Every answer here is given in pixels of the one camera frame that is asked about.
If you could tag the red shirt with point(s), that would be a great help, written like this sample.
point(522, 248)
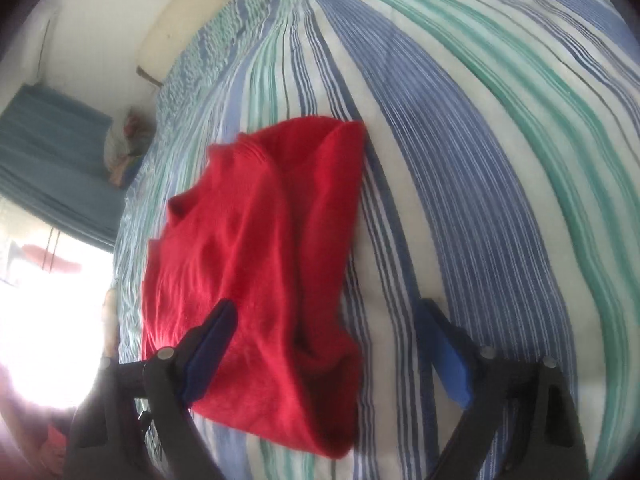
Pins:
point(260, 270)

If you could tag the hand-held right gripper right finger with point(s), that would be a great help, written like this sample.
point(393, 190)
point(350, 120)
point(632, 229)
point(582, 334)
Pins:
point(445, 350)

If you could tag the pile of clothes by curtain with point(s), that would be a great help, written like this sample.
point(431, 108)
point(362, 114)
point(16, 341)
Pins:
point(122, 145)

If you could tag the blue curtain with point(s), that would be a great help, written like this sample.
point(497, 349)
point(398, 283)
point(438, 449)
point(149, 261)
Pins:
point(55, 165)

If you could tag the striped bed sheet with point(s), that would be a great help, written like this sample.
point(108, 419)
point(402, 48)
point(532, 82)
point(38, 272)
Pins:
point(475, 160)

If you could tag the cream padded headboard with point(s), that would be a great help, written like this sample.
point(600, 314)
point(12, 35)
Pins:
point(175, 20)

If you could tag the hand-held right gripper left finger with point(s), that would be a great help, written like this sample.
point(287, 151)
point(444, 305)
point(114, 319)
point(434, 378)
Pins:
point(212, 350)

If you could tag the red hanging garment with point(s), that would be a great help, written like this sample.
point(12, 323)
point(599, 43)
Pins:
point(50, 257)

